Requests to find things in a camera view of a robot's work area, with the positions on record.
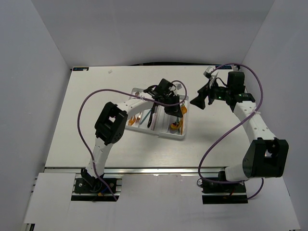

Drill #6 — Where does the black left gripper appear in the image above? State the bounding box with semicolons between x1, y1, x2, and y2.
160;93;182;117

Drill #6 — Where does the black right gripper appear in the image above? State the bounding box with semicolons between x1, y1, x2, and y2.
190;78;231;110

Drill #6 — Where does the orange plastic spoon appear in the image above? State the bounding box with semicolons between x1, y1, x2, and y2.
178;104;188;134

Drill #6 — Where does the black knife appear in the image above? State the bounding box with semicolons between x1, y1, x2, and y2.
147;105;157;128

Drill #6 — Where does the teal plastic knife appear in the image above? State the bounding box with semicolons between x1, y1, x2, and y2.
140;110;150;125

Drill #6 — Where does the rose gold metal fork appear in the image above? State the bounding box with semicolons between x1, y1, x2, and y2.
135;113;142;124

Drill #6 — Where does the orange plastic fork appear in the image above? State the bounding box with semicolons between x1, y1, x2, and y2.
128;116;136;126

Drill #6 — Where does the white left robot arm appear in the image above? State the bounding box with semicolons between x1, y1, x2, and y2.
77;79;184;192

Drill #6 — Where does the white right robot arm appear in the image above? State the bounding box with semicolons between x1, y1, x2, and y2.
190;67;289;192

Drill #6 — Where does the white divided cutlery tray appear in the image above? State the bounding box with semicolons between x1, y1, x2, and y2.
126;103;187;140

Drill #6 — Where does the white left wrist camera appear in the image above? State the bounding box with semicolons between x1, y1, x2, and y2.
174;83;182;90

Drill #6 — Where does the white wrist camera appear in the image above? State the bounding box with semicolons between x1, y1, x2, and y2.
203;66;218;88
174;83;182;90

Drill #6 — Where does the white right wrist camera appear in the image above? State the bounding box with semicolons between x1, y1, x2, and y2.
203;66;218;88

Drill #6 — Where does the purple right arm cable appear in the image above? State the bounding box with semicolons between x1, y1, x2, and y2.
198;63;264;200

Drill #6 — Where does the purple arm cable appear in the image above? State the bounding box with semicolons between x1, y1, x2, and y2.
77;80;188;202
198;63;264;200

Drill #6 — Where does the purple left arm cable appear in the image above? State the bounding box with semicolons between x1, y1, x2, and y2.
77;80;188;202

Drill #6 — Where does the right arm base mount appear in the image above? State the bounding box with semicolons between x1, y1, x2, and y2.
197;167;248;205

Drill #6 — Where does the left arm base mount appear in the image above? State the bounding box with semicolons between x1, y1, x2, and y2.
71;168;122;202

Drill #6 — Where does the aluminium table rail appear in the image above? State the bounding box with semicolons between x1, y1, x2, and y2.
43;166;272;176

